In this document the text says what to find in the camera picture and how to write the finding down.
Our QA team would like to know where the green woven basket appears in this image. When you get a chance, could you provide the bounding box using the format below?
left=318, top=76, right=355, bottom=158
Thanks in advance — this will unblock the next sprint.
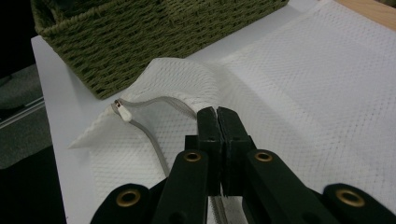
left=30, top=0, right=290, bottom=101

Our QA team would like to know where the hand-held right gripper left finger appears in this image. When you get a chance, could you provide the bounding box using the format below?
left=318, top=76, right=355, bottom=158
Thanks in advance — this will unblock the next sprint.
left=185, top=106, right=223, bottom=197

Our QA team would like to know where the white mesh laundry bag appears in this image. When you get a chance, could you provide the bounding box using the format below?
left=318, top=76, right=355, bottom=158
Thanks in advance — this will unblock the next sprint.
left=68, top=0, right=396, bottom=224

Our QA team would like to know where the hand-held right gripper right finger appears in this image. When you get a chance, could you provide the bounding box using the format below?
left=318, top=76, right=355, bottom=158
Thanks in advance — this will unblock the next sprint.
left=218, top=106, right=257, bottom=197

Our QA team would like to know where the aluminium floor rail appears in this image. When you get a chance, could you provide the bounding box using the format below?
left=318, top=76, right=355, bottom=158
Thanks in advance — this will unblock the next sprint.
left=0, top=96, right=47, bottom=131

